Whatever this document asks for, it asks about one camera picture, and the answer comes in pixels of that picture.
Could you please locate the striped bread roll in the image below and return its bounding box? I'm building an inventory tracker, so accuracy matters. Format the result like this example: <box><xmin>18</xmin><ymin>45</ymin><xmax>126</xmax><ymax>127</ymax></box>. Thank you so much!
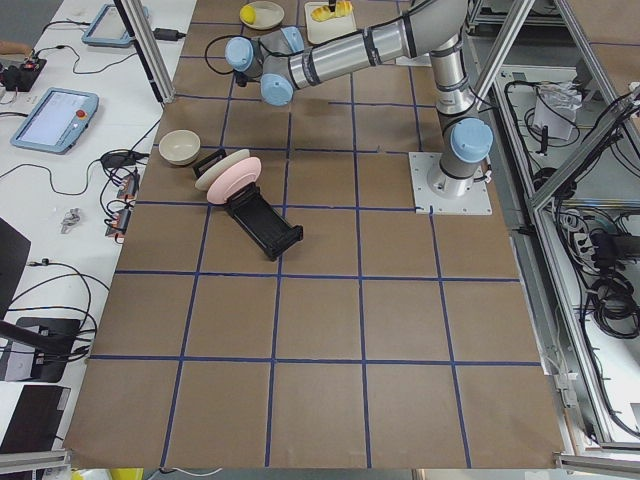
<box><xmin>311</xmin><ymin>1</ymin><xmax>353</xmax><ymax>22</ymax></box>

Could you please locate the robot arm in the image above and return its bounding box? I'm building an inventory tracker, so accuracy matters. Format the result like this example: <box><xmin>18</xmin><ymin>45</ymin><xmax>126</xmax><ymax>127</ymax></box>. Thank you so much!
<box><xmin>225</xmin><ymin>1</ymin><xmax>493</xmax><ymax>199</ymax></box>

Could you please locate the black plate rack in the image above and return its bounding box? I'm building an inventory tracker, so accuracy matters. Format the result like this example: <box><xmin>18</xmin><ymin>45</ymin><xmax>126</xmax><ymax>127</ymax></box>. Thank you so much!
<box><xmin>192</xmin><ymin>148</ymin><xmax>305</xmax><ymax>263</ymax></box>

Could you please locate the pink plate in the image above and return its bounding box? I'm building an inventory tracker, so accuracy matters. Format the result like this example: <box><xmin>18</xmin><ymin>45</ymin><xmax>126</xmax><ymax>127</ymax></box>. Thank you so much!
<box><xmin>206</xmin><ymin>157</ymin><xmax>262</xmax><ymax>205</ymax></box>

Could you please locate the cream plate in rack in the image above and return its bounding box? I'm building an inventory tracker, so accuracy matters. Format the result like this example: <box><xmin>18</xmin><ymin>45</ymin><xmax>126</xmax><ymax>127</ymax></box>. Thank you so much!
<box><xmin>193</xmin><ymin>149</ymin><xmax>250</xmax><ymax>191</ymax></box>

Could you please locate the cream plate with lemon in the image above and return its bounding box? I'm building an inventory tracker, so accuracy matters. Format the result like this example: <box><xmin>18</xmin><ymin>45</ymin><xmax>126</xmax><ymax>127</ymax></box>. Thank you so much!
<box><xmin>241</xmin><ymin>1</ymin><xmax>284</xmax><ymax>30</ymax></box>

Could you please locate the cream bowl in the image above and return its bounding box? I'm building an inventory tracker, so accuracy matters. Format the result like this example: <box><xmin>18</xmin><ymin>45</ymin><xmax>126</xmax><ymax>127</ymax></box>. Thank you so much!
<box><xmin>158</xmin><ymin>130</ymin><xmax>201</xmax><ymax>166</ymax></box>

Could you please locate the white rectangular tray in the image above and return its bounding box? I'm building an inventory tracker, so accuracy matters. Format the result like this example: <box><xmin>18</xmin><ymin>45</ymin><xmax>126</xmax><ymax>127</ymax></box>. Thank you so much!
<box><xmin>304</xmin><ymin>1</ymin><xmax>357</xmax><ymax>45</ymax></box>

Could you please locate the yellow lemon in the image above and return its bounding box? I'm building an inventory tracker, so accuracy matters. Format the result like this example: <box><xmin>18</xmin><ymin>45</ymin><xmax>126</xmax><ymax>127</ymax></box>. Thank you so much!
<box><xmin>239</xmin><ymin>5</ymin><xmax>257</xmax><ymax>25</ymax></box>

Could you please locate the black power adapter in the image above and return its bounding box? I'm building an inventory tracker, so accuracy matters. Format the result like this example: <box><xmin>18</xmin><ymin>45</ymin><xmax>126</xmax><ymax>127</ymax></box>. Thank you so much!
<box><xmin>153</xmin><ymin>28</ymin><xmax>186</xmax><ymax>42</ymax></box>

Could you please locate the near teach pendant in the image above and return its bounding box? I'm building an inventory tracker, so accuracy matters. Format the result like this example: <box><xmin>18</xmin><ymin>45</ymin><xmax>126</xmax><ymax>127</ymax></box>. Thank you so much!
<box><xmin>10</xmin><ymin>87</ymin><xmax>100</xmax><ymax>154</ymax></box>

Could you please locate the teach pendant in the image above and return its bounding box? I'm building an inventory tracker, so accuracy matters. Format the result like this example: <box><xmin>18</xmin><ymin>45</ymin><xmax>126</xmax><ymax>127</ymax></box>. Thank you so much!
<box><xmin>10</xmin><ymin>87</ymin><xmax>100</xmax><ymax>154</ymax></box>
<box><xmin>82</xmin><ymin>3</ymin><xmax>133</xmax><ymax>48</ymax></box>

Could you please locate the far teach pendant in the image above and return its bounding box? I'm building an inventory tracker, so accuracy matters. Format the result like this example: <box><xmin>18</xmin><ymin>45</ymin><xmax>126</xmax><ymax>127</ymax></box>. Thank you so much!
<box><xmin>82</xmin><ymin>3</ymin><xmax>133</xmax><ymax>48</ymax></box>

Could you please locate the black monitor stand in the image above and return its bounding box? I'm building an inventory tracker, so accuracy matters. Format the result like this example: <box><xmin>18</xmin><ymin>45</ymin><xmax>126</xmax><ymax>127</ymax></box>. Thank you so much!
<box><xmin>1</xmin><ymin>221</ymin><xmax>80</xmax><ymax>383</ymax></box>

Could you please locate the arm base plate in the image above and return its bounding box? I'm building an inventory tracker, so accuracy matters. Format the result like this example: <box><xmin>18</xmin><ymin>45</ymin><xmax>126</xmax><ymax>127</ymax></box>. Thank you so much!
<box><xmin>409</xmin><ymin>152</ymin><xmax>492</xmax><ymax>216</ymax></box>

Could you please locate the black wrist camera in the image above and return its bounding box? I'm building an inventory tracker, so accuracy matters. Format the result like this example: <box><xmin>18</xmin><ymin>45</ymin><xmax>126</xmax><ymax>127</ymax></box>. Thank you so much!
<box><xmin>234</xmin><ymin>72</ymin><xmax>250</xmax><ymax>88</ymax></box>

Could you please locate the usb hub with cables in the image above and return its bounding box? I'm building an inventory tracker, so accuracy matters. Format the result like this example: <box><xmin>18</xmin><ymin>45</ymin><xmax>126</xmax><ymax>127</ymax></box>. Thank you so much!
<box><xmin>99</xmin><ymin>167</ymin><xmax>140</xmax><ymax>244</ymax></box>

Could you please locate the metal clamp bracket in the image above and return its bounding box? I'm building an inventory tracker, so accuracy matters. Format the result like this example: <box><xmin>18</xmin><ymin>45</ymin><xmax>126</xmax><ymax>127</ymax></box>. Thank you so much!
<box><xmin>60</xmin><ymin>208</ymin><xmax>83</xmax><ymax>235</ymax></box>

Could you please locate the aluminium frame post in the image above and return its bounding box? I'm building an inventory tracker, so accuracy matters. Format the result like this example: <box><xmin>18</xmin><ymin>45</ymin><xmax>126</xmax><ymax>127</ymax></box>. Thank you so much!
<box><xmin>114</xmin><ymin>0</ymin><xmax>175</xmax><ymax>104</ymax></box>

